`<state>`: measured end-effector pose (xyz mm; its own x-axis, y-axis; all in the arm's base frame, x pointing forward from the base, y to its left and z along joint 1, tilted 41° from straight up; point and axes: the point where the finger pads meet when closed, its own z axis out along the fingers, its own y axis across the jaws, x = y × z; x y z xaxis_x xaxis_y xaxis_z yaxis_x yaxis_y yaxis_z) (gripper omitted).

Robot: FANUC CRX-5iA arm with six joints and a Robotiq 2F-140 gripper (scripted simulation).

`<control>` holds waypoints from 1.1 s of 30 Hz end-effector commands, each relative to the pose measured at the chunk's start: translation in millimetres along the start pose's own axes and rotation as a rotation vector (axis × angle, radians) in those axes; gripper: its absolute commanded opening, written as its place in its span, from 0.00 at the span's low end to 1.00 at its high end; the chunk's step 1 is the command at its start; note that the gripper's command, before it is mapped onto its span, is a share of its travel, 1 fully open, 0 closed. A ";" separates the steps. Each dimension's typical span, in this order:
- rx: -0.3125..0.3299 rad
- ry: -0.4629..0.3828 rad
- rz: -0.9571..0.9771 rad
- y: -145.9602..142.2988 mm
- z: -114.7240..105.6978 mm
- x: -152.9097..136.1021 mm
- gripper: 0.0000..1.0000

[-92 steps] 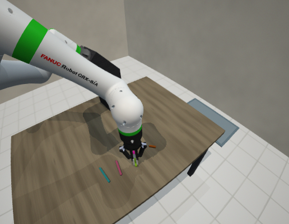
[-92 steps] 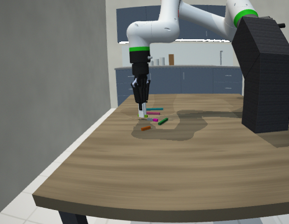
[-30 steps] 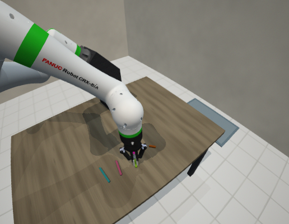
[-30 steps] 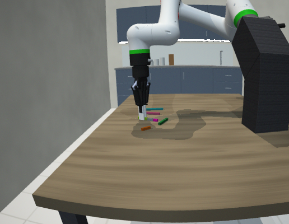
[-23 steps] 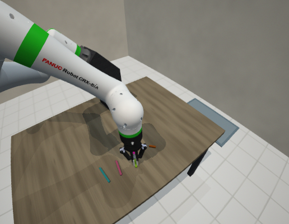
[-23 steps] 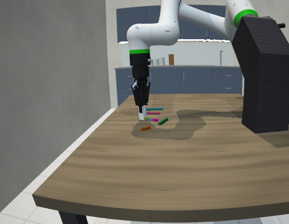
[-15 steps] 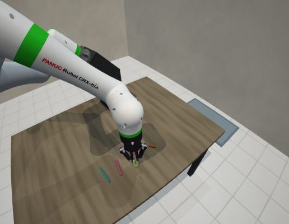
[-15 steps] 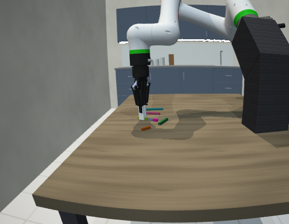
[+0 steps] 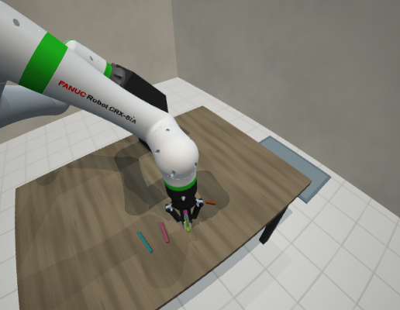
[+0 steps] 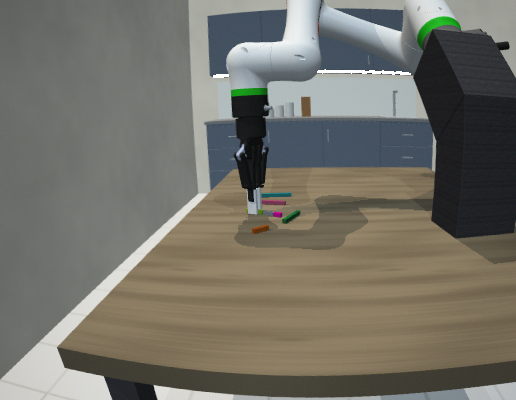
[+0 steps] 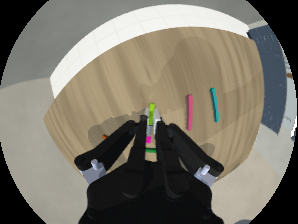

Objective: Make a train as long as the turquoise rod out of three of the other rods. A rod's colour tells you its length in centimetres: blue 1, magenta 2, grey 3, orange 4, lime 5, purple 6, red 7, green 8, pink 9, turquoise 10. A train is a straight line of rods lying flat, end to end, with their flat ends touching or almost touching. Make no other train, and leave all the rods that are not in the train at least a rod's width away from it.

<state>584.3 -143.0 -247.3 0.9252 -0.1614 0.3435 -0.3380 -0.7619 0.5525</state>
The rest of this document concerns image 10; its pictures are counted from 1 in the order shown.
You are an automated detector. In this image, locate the orange rod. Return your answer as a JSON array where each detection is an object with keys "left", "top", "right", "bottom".
[{"left": 252, "top": 225, "right": 269, "bottom": 234}]

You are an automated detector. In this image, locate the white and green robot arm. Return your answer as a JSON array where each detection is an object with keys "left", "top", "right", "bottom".
[{"left": 226, "top": 0, "right": 487, "bottom": 119}]

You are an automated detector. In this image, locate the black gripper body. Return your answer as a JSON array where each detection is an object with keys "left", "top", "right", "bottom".
[{"left": 236, "top": 117, "right": 266, "bottom": 160}]

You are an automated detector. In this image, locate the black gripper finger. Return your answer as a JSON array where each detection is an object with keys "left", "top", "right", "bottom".
[
  {"left": 234, "top": 144, "right": 258, "bottom": 215},
  {"left": 255, "top": 145, "right": 269, "bottom": 210}
]

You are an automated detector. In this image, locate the pink rod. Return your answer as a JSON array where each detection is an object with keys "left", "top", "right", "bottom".
[{"left": 262, "top": 200, "right": 286, "bottom": 205}]

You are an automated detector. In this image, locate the dark green rod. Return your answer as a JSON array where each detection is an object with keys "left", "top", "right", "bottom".
[{"left": 282, "top": 210, "right": 300, "bottom": 224}]

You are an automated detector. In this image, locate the lime green rod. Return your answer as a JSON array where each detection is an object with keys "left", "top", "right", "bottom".
[{"left": 246, "top": 208, "right": 264, "bottom": 215}]

